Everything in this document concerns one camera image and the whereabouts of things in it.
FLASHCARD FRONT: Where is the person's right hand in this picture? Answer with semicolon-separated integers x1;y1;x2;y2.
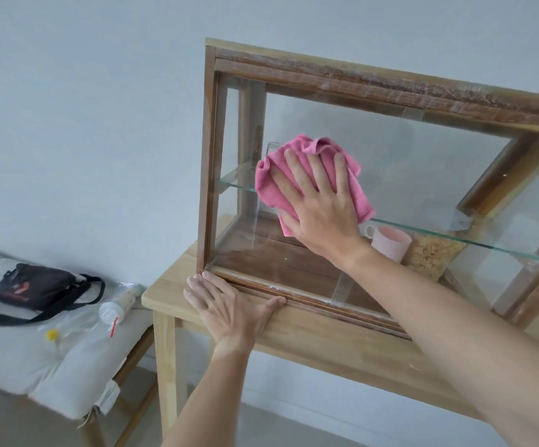
268;147;373;270

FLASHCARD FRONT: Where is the person's left hand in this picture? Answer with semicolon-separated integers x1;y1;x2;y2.
184;271;288;355

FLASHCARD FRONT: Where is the pink microfibre cloth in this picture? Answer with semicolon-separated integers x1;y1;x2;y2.
254;133;377;238

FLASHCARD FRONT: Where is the black shoulder bag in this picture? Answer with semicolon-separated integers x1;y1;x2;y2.
0;263;106;327

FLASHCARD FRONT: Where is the person's left forearm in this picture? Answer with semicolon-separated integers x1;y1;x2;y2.
161;337;254;447

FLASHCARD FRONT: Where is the person's right forearm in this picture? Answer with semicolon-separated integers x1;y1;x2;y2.
339;249;539;447

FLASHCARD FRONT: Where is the light wooden table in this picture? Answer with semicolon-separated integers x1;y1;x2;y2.
141;214;539;447

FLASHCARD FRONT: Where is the pink mug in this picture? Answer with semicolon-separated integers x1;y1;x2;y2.
364;223;413;265

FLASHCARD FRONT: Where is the white plastic bottle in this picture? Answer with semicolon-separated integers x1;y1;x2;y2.
98;284;143;324

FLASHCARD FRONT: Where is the wooden glass display cabinet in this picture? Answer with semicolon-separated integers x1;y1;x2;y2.
196;38;539;341

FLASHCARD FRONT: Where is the glass jar of cereal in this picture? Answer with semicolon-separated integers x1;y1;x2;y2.
402;232;468;283

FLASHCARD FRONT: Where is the clear plastic bag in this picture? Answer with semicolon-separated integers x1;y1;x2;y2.
35;280;145;352

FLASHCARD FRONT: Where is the white cushion label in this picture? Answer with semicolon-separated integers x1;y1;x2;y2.
95;380;121;418

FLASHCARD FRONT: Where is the glass shelf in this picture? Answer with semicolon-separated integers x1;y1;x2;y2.
217;174;539;264

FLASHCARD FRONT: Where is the white cushion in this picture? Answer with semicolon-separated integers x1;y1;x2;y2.
0;257;155;421

